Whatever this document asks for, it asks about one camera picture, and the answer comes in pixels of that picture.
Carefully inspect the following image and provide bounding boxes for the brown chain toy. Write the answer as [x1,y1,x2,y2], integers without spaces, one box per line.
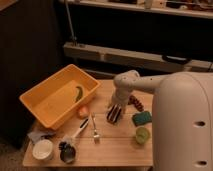
[128,95,144,112]

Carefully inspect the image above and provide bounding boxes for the green sponge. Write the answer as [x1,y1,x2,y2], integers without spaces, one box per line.
[132,111,152,126]

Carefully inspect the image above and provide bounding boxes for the wooden board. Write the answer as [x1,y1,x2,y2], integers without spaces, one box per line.
[23,80,153,168]

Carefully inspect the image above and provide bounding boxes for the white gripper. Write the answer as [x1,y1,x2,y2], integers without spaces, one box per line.
[108,88,130,111]

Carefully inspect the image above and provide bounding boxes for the yellow plastic tray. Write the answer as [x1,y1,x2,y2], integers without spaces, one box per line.
[19,64,100,130]

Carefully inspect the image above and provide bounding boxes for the metal measuring cup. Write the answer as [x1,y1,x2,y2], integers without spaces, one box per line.
[60,144,76,163]

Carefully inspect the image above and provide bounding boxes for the orange round fruit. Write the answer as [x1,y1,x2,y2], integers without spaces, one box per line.
[78,106,89,119]

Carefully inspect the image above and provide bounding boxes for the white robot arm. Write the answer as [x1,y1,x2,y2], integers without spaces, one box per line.
[111,70,213,171]

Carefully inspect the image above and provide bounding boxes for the white bowl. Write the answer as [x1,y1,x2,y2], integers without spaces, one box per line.
[32,139,53,161]

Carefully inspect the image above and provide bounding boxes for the silver fork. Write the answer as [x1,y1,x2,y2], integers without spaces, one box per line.
[91,114,100,143]

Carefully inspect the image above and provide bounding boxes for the grey crumpled cloth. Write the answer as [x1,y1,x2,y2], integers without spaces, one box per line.
[27,131,55,144]

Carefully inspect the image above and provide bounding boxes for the wall shelf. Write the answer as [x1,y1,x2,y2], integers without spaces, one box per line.
[59,0,213,19]

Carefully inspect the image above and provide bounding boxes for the green pepper toy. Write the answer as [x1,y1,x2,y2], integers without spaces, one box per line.
[75,86,83,102]

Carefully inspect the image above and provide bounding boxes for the metal vertical pole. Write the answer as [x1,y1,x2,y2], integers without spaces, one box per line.
[64,0,77,46]

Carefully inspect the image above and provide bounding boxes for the light green cup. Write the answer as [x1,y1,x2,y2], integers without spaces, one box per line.
[135,127,150,144]

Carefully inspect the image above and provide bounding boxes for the grey metal rail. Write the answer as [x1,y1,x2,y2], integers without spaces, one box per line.
[63,42,213,72]

